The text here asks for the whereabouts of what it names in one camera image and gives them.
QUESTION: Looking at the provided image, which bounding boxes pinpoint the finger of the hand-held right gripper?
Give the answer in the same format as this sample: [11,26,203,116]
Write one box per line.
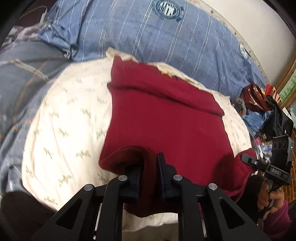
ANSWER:
[241,154,273,172]

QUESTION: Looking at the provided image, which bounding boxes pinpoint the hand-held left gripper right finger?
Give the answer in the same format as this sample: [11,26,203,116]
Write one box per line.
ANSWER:
[157,152,271,241]

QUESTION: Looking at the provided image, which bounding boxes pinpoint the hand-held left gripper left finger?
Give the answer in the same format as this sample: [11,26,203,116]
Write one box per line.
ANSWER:
[30,163,142,241]

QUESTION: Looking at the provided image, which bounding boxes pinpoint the dark red knit sweater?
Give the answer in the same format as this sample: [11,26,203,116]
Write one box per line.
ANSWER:
[98,56,257,218]

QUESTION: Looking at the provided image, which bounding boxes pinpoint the person's right forearm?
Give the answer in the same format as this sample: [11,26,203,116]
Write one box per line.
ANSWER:
[261,199,296,241]

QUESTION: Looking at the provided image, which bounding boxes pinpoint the person's right hand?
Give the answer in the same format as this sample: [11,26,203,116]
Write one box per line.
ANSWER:
[257,183,289,214]

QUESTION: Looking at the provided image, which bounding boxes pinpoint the black cloth bag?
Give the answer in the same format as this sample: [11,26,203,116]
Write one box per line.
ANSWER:
[266,95,294,142]

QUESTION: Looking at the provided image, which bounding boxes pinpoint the blue denim cloth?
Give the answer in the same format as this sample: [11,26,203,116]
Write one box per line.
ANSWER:
[242,109,273,137]

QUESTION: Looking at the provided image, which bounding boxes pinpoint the wooden framed picture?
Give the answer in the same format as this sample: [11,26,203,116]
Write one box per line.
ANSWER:
[275,62,296,109]

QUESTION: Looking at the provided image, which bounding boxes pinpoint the red plastic bag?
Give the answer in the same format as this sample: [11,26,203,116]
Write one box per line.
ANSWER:
[240,82,270,112]

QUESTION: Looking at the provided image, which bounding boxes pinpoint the cream leaf-print pillow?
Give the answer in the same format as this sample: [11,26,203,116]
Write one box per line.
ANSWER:
[22,47,255,233]

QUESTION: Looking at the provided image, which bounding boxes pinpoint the dark cloth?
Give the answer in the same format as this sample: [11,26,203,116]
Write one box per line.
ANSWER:
[0,190,58,241]

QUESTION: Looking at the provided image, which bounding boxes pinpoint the blue striped pillow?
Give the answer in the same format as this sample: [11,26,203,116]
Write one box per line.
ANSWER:
[37,0,266,98]

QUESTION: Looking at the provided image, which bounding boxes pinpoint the grey plaid blanket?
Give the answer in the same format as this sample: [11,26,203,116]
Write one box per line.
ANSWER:
[0,25,72,193]

